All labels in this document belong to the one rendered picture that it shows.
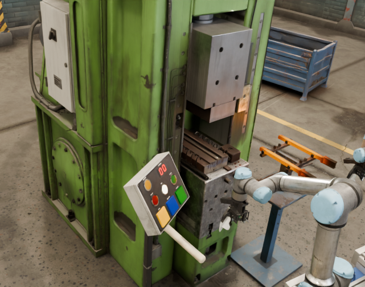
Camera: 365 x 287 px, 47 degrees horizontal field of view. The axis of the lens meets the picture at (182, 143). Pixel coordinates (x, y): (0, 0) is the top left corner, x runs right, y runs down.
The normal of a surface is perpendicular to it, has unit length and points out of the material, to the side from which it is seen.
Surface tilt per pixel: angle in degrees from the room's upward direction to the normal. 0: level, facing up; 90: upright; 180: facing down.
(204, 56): 90
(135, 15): 89
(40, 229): 0
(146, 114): 89
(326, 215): 82
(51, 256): 0
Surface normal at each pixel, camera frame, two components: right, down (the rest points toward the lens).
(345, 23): -0.71, 0.31
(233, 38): 0.64, 0.42
